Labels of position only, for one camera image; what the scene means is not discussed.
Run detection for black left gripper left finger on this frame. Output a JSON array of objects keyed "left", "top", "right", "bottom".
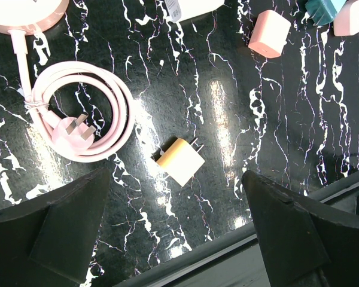
[{"left": 0, "top": 168, "right": 110, "bottom": 286}]

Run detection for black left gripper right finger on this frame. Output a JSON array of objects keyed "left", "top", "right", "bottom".
[{"left": 242, "top": 170, "right": 359, "bottom": 286}]

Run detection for pink plug adapter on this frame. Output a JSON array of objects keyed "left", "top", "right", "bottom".
[{"left": 248, "top": 10, "right": 291, "bottom": 59}]

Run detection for white plug adapter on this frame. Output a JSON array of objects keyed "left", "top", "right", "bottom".
[{"left": 164, "top": 0, "right": 224, "bottom": 23}]

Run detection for small yellow plug adapter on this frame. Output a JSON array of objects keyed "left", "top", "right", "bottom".
[{"left": 151, "top": 136, "right": 205, "bottom": 187}]

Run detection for teal plug adapter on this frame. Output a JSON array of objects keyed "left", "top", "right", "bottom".
[{"left": 305, "top": 0, "right": 346, "bottom": 26}]

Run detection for pink power strip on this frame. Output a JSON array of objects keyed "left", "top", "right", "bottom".
[{"left": 333, "top": 0, "right": 359, "bottom": 36}]

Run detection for coiled pink socket cable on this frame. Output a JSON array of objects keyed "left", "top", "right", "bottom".
[{"left": 7, "top": 28, "right": 136, "bottom": 164}]

